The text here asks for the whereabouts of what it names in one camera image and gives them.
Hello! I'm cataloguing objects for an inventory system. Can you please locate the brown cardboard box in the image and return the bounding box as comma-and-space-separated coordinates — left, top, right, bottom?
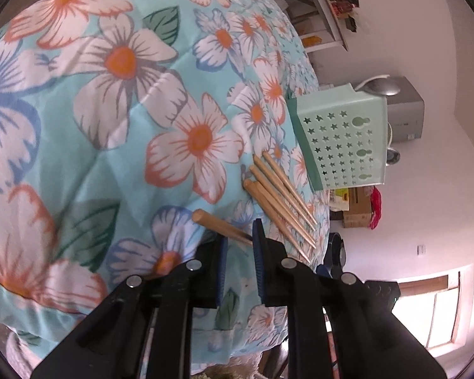
342, 187, 374, 228

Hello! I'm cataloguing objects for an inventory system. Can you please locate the red plastic bag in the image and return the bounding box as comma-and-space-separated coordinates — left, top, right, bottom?
368, 187, 382, 230

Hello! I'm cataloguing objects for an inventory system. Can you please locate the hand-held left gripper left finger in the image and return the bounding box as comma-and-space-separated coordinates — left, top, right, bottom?
31, 235, 228, 379

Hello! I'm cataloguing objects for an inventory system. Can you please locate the white yellow rice sack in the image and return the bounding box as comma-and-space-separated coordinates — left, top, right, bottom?
328, 187, 350, 212

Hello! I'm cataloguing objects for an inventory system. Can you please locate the black trash bin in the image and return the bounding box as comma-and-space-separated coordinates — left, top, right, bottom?
316, 231, 347, 281

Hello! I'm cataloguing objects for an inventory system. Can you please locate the wooden framed window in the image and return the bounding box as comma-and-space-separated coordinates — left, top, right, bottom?
395, 264, 474, 350

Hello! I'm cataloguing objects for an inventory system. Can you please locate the long white table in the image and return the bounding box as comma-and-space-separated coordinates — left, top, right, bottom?
290, 0, 350, 52

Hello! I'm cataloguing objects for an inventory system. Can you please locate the silver refrigerator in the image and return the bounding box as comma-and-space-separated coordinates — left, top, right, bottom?
387, 77, 425, 143

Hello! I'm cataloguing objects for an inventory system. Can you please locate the metal spoon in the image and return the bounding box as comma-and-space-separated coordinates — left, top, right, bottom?
367, 78, 401, 97

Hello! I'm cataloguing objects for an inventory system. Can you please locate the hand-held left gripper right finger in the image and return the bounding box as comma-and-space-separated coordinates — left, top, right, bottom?
252, 219, 448, 379

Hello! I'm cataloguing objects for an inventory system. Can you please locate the green plastic utensil holder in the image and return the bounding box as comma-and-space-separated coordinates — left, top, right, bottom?
286, 83, 390, 191

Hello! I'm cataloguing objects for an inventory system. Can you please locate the floral blue tablecloth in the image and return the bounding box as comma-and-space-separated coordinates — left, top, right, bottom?
0, 0, 332, 368

